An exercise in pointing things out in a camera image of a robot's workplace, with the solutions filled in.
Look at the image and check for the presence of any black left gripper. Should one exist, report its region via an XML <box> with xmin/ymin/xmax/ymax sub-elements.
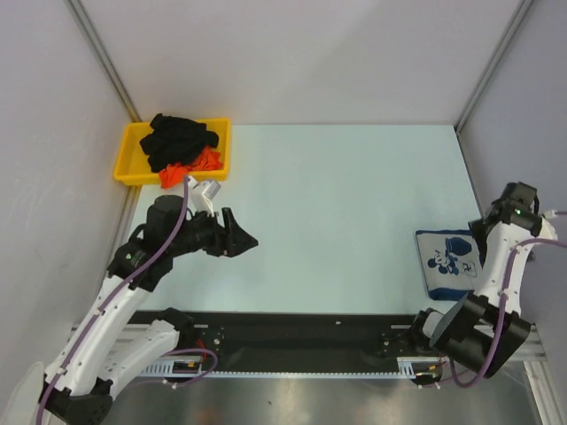
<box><xmin>168</xmin><ymin>206</ymin><xmax>258</xmax><ymax>258</ymax></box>

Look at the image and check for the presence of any blue t shirt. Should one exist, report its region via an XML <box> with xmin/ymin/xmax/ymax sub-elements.
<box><xmin>416</xmin><ymin>229</ymin><xmax>482</xmax><ymax>301</ymax></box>

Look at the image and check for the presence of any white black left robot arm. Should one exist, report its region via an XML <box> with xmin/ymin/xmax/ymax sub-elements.
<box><xmin>38</xmin><ymin>197</ymin><xmax>259</xmax><ymax>424</ymax></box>

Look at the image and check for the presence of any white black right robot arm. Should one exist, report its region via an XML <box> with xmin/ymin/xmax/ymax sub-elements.
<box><xmin>408</xmin><ymin>216</ymin><xmax>566</xmax><ymax>388</ymax></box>

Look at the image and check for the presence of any orange t shirt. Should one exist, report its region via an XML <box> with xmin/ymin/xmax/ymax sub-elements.
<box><xmin>158</xmin><ymin>147</ymin><xmax>223</xmax><ymax>189</ymax></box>

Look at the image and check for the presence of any black t shirt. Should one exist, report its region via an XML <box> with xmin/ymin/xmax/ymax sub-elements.
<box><xmin>140</xmin><ymin>113</ymin><xmax>220</xmax><ymax>174</ymax></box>

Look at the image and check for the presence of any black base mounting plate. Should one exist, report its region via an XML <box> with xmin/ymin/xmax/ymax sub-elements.
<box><xmin>188</xmin><ymin>312</ymin><xmax>438</xmax><ymax>375</ymax></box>

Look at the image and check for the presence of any yellow plastic bin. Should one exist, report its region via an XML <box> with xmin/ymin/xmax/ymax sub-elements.
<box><xmin>113</xmin><ymin>118</ymin><xmax>232</xmax><ymax>186</ymax></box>

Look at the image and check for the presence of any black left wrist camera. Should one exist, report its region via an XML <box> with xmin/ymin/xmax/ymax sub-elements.
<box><xmin>144</xmin><ymin>195</ymin><xmax>183</xmax><ymax>245</ymax></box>

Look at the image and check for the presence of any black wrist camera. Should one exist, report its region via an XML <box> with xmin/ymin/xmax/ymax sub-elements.
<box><xmin>144</xmin><ymin>195</ymin><xmax>183</xmax><ymax>245</ymax></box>
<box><xmin>491</xmin><ymin>182</ymin><xmax>540</xmax><ymax>220</ymax></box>

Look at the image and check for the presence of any light blue cable duct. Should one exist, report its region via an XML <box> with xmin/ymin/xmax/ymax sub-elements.
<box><xmin>141</xmin><ymin>357</ymin><xmax>420</xmax><ymax>379</ymax></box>

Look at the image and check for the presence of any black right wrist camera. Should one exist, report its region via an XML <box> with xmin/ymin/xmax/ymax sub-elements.
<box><xmin>491</xmin><ymin>182</ymin><xmax>540</xmax><ymax>220</ymax></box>

